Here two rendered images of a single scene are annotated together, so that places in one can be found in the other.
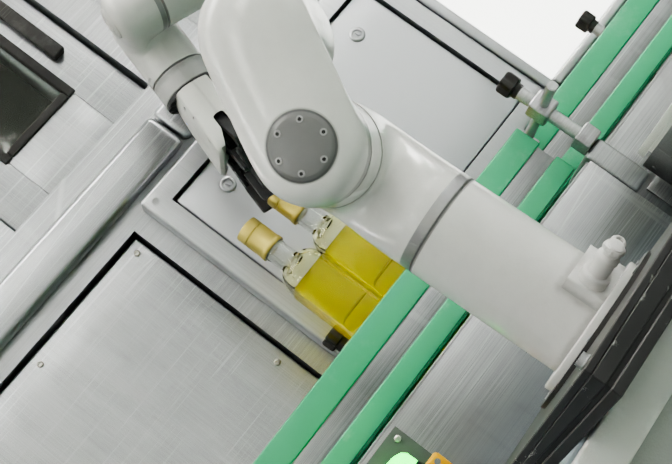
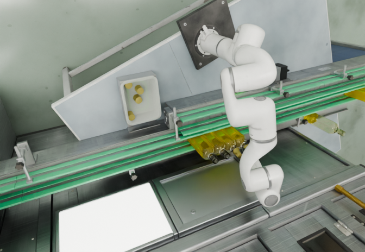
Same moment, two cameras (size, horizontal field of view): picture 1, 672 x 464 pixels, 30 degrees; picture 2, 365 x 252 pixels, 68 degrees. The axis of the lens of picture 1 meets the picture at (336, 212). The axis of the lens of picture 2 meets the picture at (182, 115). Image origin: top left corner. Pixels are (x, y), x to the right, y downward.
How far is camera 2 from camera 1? 1.68 m
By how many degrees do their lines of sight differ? 79
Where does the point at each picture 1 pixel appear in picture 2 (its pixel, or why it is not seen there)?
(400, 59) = (184, 201)
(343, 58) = (201, 207)
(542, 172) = (183, 115)
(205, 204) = not seen: hidden behind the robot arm
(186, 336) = not seen: hidden behind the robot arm
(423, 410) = not seen: hidden behind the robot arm
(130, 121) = (277, 220)
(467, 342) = (217, 98)
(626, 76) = (143, 143)
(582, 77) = (153, 145)
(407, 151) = (226, 46)
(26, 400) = (318, 172)
